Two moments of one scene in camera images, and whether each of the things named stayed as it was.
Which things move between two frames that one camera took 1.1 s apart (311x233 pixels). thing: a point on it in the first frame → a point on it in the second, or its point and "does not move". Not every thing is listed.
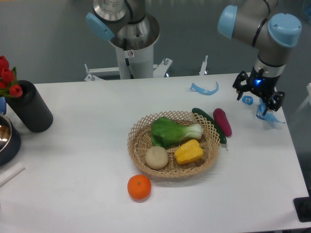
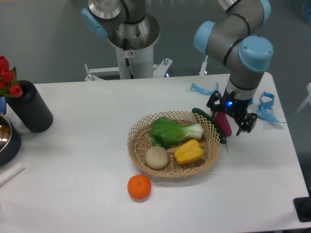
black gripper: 261,83 → 236,107
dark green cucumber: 222,138 does not move
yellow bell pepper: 189,151 does not move
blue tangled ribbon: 261,109 does not move
